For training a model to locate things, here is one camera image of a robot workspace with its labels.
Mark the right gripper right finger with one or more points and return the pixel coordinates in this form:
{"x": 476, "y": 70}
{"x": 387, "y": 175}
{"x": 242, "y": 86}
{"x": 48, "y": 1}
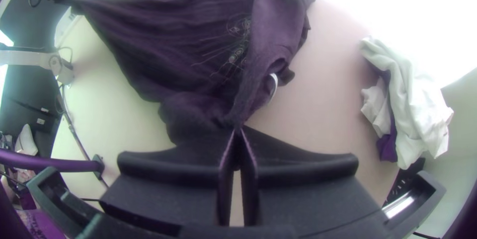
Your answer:
{"x": 305, "y": 187}

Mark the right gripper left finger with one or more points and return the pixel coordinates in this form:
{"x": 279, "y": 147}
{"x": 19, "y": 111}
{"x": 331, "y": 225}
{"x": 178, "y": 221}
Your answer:
{"x": 167, "y": 187}

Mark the dark t-shirt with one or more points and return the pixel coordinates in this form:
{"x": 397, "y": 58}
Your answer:
{"x": 179, "y": 41}

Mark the heap of clothes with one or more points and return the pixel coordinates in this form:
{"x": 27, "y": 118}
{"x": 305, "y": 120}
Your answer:
{"x": 410, "y": 112}

